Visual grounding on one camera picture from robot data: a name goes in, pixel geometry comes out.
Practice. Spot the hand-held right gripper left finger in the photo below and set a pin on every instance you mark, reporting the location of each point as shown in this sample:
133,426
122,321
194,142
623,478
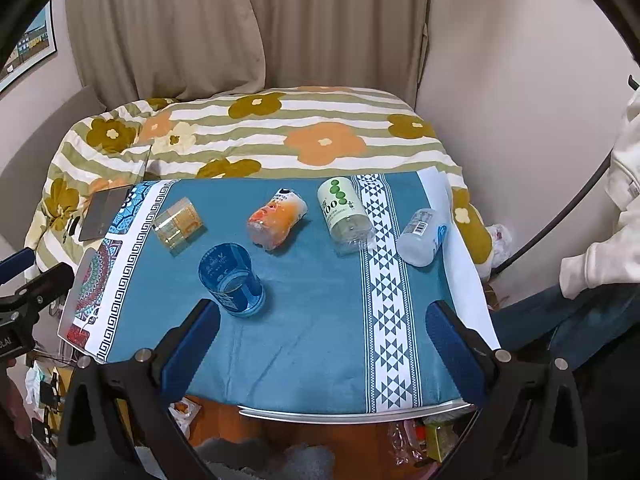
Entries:
192,345

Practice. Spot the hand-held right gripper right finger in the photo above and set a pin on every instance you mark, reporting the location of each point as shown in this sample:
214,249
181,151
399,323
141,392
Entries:
456,350

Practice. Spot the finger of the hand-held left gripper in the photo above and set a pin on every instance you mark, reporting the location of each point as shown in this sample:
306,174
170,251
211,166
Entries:
20,259
46,282

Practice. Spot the blue clear plastic cup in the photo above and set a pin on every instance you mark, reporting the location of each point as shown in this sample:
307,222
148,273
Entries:
232,280

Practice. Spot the clear cup with orange label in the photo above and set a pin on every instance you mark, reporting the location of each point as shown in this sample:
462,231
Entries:
177,227

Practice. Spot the person's left hand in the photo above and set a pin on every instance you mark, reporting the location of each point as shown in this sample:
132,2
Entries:
15,407

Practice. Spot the crumpled white plastic bag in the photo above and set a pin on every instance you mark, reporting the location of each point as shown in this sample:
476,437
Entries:
182,415

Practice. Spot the grey tablet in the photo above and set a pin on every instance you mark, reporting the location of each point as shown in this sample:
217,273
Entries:
102,212

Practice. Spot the yellow-green snack packet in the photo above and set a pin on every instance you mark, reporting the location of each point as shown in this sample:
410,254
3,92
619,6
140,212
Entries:
441,442

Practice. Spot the clear snack packet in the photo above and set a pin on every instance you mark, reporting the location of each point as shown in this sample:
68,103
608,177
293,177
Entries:
404,442

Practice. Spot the clear white plastic bottle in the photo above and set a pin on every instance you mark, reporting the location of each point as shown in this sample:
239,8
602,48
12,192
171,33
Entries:
422,237

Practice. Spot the teal patterned cloth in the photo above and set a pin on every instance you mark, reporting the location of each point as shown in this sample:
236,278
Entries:
310,320

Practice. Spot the blue jeans leg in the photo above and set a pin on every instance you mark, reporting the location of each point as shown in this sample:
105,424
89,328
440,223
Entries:
575,320

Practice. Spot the grey fluffy rug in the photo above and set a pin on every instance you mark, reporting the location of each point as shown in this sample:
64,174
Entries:
265,457

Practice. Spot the green dotted white bottle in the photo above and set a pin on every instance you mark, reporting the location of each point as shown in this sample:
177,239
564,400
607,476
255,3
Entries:
344,212

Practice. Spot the white sweatshirt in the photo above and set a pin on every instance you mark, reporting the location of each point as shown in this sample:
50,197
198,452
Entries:
620,200

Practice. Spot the floral striped blanket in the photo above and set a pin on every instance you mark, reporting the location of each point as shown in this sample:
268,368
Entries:
325,140

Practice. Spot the beige curtain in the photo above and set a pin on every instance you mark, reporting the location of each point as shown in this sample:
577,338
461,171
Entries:
345,20
165,25

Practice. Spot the framed wall picture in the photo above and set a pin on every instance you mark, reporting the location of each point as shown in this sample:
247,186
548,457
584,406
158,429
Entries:
30,47

